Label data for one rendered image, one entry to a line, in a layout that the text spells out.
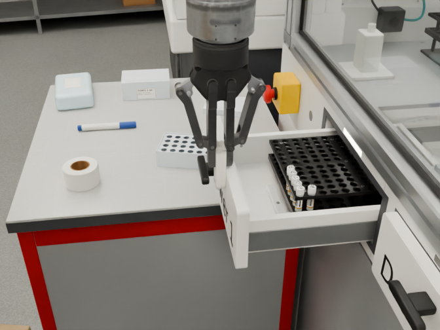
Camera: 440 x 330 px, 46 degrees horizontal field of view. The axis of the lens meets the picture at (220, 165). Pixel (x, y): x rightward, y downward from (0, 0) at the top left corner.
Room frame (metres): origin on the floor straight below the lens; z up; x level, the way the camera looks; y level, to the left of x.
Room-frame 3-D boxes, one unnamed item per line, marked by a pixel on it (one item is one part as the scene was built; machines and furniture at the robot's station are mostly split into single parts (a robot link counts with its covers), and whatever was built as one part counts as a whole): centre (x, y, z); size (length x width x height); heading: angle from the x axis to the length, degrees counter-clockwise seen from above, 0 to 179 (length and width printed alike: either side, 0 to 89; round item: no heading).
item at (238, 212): (0.70, -0.01, 0.87); 0.29 x 0.02 x 0.11; 8
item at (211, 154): (0.67, 0.02, 0.96); 0.03 x 0.01 x 0.05; 98
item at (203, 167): (0.70, 0.02, 0.91); 0.07 x 0.04 x 0.01; 8
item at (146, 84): (1.30, 0.20, 0.79); 0.13 x 0.09 x 0.05; 97
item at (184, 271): (1.09, 0.15, 0.38); 0.62 x 0.58 x 0.76; 8
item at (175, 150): (0.97, 0.07, 0.78); 0.12 x 0.08 x 0.04; 83
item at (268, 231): (0.73, -0.22, 0.86); 0.40 x 0.26 x 0.06; 98
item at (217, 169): (0.67, 0.00, 0.93); 0.03 x 0.01 x 0.07; 8
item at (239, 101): (1.21, -0.03, 0.77); 0.13 x 0.09 x 0.02; 80
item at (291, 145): (0.73, -0.21, 0.87); 0.22 x 0.18 x 0.06; 98
